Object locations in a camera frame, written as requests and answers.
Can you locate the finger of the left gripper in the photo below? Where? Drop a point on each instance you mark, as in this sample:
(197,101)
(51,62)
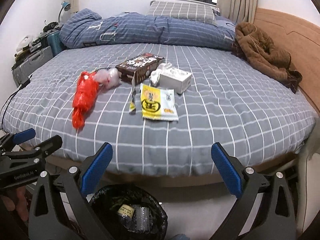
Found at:
(35,155)
(9,141)

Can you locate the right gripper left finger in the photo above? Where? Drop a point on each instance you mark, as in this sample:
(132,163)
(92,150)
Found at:
(48,218)

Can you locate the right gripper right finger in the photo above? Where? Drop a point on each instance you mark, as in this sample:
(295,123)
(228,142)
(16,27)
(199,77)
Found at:
(275,218)

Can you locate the red plastic bag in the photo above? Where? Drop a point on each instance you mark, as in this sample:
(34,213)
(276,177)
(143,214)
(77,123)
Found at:
(84,98)

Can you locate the translucent pink plastic bag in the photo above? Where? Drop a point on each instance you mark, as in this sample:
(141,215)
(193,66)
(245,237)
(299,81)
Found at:
(108,78)

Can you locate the thin yellow black sachet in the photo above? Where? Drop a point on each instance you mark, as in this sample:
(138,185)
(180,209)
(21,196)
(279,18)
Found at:
(132,106)

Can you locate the brown chocolate snack box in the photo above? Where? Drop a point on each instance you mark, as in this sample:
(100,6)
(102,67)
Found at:
(139,68)

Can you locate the yellow white snack wrapper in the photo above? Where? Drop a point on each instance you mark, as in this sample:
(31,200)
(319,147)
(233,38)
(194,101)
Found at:
(158,104)

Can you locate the white tissue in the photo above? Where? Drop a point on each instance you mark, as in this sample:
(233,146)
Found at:
(156,74)

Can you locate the small white product box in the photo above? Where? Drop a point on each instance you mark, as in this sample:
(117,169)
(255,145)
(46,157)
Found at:
(176,79)

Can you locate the clear bubble wrap sheet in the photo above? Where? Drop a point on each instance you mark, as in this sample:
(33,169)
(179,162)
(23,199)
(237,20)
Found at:
(140,219)

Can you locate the black lined trash bin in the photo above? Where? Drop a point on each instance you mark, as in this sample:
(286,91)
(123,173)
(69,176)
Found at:
(106,202)

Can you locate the person's left hand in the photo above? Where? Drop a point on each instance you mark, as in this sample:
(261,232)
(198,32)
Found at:
(15,200)

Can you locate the grey hard suitcase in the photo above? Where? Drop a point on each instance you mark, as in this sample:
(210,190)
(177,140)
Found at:
(21,71)

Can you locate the clutter on suitcases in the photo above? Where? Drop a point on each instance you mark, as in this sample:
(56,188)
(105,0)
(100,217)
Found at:
(31,44)

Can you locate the teal hard suitcase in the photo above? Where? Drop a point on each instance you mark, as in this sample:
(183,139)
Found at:
(54,41)

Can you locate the grey checked bed sheet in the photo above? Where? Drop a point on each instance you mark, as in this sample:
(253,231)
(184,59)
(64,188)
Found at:
(255,118)

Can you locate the blue striped duvet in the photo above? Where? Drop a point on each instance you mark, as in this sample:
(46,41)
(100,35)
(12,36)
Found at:
(87,28)

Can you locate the blue desk lamp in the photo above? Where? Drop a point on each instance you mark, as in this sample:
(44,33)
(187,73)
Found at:
(65,6)

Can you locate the brown fleece jacket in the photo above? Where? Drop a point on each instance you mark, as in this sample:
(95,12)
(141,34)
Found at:
(256,47)

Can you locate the wooden headboard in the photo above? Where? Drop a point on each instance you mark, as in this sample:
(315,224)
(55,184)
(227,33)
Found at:
(301,39)

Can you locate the grey checked pillow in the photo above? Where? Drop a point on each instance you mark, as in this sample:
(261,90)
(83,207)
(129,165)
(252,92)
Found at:
(184,11)

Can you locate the beige curtain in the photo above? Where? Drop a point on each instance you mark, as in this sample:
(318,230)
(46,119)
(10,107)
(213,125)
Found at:
(237,0)

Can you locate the black charger with cable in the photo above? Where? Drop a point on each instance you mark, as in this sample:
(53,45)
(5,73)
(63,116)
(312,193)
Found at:
(10,98)

